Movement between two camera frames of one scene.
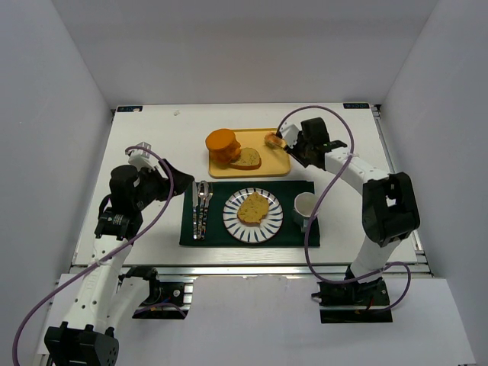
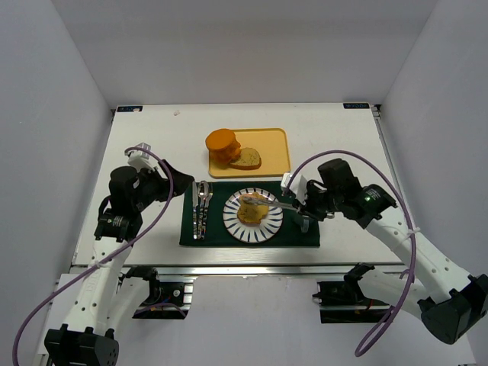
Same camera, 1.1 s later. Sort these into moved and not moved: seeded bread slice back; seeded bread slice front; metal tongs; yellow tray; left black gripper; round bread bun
Moved: metal tongs; round bread bun
Not moved: yellow tray; seeded bread slice front; left black gripper; seeded bread slice back
